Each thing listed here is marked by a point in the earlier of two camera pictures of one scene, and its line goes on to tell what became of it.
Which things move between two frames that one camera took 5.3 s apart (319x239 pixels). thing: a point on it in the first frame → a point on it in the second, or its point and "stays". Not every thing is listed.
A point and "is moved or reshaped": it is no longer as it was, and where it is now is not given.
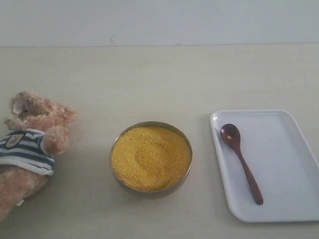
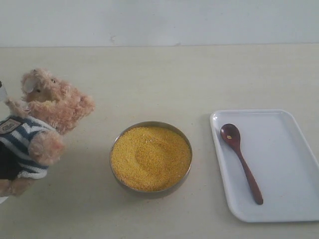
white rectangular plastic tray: (273, 145) stays
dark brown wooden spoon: (231, 135) stays
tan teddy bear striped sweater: (36, 130) is moved or reshaped
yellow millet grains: (151, 159) stays
